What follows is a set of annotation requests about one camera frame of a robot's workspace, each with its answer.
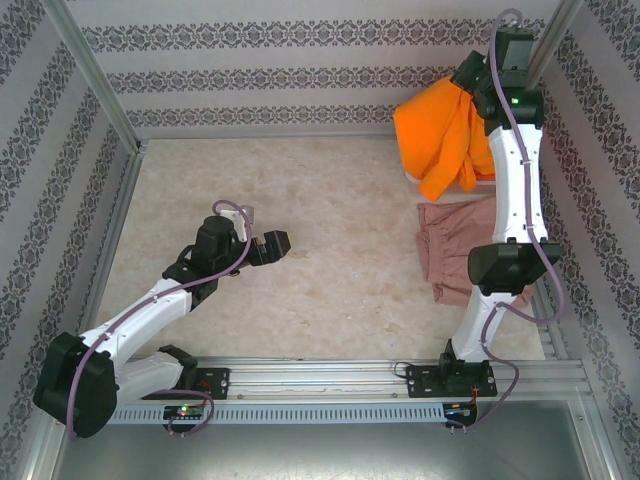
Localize light orange shorts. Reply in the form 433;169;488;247
392;74;497;202

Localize pink shorts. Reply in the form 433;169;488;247
415;197;534;307

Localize white perforated plastic basket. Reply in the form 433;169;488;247
402;167;497;195

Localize small circuit board green light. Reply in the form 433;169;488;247
163;404;209;421

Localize grey metal sheet panel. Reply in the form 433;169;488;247
49;399;614;480

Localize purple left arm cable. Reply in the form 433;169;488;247
66;199;254;442

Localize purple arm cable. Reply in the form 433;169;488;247
66;199;254;442
469;8;566;430

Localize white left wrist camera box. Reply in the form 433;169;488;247
218;203;257;242

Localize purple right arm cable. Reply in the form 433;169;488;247
469;8;566;430

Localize aluminium frame post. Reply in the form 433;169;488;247
524;0;586;96
42;0;147;151
569;397;624;480
17;414;69;480

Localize aluminium frame rail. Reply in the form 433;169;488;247
529;279;576;361
79;140;150;351
134;130;401;144

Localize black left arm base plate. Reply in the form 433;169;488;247
192;367;232;401

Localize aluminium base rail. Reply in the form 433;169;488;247
197;355;587;401

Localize grey slotted cable duct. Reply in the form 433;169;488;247
107;402;446;426

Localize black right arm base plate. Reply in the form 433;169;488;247
405;362;499;400

